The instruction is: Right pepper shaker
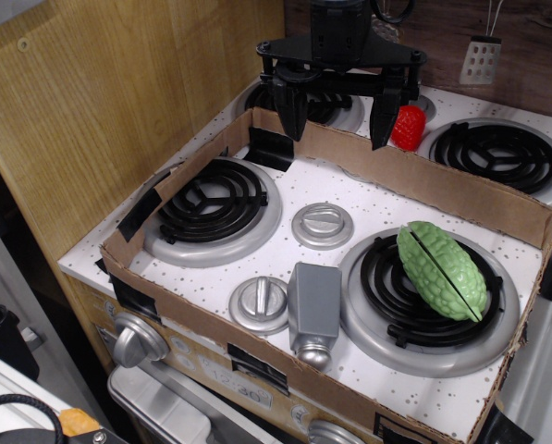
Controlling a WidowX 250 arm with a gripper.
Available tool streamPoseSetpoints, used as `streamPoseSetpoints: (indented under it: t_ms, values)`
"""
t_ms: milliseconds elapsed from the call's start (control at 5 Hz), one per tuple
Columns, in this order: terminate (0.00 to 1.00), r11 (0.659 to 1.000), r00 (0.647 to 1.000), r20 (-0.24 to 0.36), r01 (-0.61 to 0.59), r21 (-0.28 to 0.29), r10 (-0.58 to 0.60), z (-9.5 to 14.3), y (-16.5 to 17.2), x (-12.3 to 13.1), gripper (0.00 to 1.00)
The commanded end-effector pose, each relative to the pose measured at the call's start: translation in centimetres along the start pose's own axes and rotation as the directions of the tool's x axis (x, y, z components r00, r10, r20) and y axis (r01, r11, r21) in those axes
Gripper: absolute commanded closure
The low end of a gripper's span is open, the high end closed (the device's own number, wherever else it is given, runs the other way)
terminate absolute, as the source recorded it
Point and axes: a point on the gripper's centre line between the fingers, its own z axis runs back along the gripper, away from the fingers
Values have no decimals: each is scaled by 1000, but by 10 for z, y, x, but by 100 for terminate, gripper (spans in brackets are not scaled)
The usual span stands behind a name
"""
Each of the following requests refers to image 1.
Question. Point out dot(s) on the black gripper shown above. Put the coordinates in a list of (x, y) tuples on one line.
[(342, 49)]

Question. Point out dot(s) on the grey pepper shaker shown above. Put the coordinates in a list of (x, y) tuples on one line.
[(314, 298)]

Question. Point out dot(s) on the back left black burner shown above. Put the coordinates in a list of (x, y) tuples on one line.
[(323, 107)]

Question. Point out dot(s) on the red toy strawberry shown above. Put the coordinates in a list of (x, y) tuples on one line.
[(408, 131)]

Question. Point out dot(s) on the back silver stovetop knob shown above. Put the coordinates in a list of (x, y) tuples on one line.
[(427, 106)]

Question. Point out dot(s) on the silver stovetop knob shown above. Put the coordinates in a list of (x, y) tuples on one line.
[(322, 226), (427, 106), (260, 305)]

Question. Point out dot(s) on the hanging silver strainer ladle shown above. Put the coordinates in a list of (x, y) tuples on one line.
[(389, 32)]

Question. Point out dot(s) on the brown cardboard barrier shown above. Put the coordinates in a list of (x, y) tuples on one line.
[(382, 190)]

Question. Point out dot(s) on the upper silver stovetop knob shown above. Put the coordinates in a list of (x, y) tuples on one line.
[(322, 226)]

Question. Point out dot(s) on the hanging silver spatula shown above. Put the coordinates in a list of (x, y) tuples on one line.
[(479, 67)]

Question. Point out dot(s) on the front left black burner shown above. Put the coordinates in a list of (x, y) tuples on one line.
[(222, 200)]

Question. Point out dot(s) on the back right black burner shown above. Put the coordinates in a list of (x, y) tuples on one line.
[(497, 150)]

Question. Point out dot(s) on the green bitter melon toy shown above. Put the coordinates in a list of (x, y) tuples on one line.
[(443, 273)]

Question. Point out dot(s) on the lower silver stovetop knob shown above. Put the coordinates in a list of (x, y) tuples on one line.
[(260, 305)]

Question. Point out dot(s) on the silver front panel knob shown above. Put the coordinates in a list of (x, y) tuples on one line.
[(137, 341)]

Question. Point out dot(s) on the silver oven door handle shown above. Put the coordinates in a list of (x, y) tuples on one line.
[(178, 410)]

